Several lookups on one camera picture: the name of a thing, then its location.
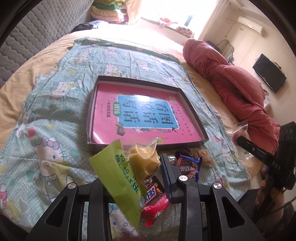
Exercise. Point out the red quilted blanket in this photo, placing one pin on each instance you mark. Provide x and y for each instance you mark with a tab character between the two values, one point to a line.
240	92

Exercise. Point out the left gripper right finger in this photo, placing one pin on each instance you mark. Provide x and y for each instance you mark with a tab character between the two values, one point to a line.
184	191

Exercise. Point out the red milk candy packet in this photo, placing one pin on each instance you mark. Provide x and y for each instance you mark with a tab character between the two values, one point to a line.
151	212

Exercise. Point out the black wall television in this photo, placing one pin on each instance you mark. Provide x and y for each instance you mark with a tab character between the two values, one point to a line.
269	72

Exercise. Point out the grey quilted headboard cover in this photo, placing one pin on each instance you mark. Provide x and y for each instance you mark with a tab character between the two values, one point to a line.
44	24

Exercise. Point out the person right hand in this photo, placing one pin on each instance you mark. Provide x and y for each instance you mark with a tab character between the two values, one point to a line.
265	191

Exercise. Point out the white air conditioner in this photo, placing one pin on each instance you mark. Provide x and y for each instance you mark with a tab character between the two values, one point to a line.
252	25

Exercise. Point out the green snack packet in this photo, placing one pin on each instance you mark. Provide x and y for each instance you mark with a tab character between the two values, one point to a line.
116	174

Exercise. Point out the pink Chinese workbook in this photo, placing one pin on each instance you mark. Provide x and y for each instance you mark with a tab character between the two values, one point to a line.
143	115

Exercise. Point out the yellow cake clear packet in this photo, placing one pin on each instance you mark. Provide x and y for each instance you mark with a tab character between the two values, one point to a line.
144	159

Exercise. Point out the beige bed sheet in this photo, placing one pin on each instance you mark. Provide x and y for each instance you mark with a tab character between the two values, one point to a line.
21	83

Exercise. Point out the Snickers bar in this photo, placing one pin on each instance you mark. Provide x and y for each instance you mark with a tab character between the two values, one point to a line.
154	188

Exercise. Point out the golden pastry clear packet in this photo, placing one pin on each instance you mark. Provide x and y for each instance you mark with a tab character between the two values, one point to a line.
207	159

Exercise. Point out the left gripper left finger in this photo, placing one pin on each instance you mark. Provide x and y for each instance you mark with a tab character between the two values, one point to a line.
98	213

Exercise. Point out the stack of folded clothes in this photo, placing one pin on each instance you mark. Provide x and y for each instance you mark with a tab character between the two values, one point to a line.
110	11

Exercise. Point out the Hello Kitty teal sheet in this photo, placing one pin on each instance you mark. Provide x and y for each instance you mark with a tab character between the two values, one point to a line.
48	144

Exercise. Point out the blue Oreo-style cookie packet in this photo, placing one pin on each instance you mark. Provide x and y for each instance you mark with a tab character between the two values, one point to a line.
188	166

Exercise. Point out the shallow dark cardboard box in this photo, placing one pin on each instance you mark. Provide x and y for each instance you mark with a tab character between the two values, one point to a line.
143	111

